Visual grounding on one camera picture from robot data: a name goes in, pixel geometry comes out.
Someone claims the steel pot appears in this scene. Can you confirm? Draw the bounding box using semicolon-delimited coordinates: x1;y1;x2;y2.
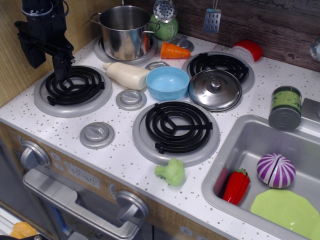
90;5;161;62

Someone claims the grey oven door handle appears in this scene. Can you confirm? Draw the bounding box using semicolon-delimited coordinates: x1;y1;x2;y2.
23;169;140;240

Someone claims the cream toy bottle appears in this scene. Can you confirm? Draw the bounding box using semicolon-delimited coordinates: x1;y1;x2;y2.
103;62;151;90

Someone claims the back right black burner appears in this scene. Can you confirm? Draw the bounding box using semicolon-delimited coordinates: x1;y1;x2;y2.
182;51;255;94

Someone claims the front left black burner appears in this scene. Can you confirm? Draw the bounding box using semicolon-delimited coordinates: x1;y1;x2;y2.
33;65;113;118

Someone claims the front right black burner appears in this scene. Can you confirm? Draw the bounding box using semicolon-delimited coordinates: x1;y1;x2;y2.
132;101;220;167

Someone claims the right oven dial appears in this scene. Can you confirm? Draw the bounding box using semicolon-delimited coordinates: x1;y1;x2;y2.
115;190;149;223

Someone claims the grey stove knob middle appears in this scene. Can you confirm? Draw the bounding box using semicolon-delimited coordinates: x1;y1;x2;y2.
116;89;147;111

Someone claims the steel pot lid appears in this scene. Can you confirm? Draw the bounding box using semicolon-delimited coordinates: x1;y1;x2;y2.
188;69;243;112

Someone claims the grey stove knob front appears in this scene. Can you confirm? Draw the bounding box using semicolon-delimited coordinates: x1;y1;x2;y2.
79;122;115;150

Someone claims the light green plate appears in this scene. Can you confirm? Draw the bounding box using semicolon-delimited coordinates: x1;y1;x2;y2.
250;189;320;240

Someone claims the green toy can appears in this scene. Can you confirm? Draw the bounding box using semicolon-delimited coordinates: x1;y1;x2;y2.
268;85;302;132

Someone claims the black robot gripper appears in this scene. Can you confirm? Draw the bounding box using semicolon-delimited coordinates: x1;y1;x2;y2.
14;0;74;82

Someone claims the light blue bowl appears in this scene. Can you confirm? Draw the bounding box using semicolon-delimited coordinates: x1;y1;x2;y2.
146;66;190;101

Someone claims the black burner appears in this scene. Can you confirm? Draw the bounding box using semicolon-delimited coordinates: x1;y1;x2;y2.
132;101;220;167
33;65;113;118
182;51;255;94

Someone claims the oven clock display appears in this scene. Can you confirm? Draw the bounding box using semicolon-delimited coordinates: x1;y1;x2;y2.
63;161;101;189

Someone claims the chrome faucet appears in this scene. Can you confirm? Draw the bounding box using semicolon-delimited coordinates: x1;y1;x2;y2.
310;37;320;61

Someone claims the orange toy carrot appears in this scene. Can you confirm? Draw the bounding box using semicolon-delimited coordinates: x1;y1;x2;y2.
160;42;191;59

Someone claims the slotted steel spatula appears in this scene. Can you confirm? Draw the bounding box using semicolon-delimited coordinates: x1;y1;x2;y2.
202;0;222;34

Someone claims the grey stove knob rear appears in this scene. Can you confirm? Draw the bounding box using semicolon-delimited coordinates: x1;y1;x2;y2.
145;61;170;71

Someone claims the green toy cabbage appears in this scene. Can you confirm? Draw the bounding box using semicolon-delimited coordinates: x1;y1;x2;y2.
149;14;179;41

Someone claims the grey sink basin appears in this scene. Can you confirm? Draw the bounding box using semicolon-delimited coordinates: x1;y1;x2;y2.
201;114;320;240

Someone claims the orange toy food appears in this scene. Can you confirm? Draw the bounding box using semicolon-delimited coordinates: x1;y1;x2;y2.
9;222;38;240

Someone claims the left oven dial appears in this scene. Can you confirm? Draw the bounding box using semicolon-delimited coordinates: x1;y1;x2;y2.
20;140;51;170

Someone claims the green toy broccoli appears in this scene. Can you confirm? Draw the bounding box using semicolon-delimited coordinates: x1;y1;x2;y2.
154;158;185;187

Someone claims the red white toy cheese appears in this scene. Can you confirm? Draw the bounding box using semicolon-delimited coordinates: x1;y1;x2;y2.
232;40;263;64

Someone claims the purple toy onion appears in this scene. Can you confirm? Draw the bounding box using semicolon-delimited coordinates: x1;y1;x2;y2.
256;153;296;189

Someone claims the grey stove knob back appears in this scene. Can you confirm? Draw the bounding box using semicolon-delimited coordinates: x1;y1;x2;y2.
170;36;195;52

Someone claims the grey stove knob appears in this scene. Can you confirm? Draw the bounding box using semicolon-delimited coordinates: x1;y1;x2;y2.
116;89;147;111
170;36;195;52
79;122;115;150
145;61;170;71

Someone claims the oven dial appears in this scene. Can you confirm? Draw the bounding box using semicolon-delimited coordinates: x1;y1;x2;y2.
115;190;149;223
20;140;51;170

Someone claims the red toy pepper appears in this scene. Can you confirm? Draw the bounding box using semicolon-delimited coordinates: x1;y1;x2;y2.
222;168;251;205

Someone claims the perforated steel ladle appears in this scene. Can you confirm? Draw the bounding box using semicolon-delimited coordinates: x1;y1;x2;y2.
153;0;178;23

